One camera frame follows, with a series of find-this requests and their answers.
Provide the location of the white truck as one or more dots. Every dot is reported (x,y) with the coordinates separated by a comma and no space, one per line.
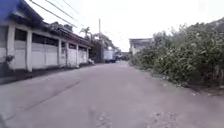
(109,55)

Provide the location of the dark trees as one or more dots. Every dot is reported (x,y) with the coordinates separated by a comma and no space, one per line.
(101,45)

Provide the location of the grey concrete road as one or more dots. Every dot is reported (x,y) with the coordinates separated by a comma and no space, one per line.
(110,93)

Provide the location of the grey roofed building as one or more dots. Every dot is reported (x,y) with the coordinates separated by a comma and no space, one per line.
(140,44)

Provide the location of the thin utility pole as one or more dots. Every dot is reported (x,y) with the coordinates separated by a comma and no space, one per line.
(99,28)

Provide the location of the small palm tree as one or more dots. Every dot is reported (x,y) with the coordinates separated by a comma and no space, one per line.
(86,31)

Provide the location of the long low white building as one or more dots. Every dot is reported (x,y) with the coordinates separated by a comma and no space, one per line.
(43,55)

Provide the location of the large green bushes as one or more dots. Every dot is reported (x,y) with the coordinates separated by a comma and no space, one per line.
(186,56)

